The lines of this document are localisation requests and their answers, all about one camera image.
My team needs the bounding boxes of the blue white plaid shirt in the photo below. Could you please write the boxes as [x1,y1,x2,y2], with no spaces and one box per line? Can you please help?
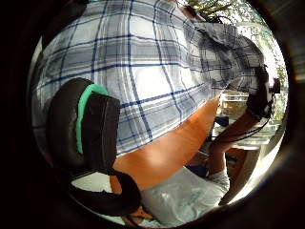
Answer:
[30,0,266,157]

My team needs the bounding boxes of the dark blue box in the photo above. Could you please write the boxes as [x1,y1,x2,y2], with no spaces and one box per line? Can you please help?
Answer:
[214,115,231,127]

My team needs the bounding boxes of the black glove cable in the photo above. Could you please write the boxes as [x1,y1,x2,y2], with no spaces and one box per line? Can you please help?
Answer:
[208,116,272,145]

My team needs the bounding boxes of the green leafy tree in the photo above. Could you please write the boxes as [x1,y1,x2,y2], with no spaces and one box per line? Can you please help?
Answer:
[185,0,256,25]

